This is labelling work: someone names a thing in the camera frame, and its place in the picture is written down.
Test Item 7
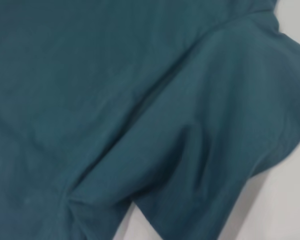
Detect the teal blue shirt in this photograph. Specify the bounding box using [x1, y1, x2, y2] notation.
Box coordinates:
[0, 0, 300, 240]

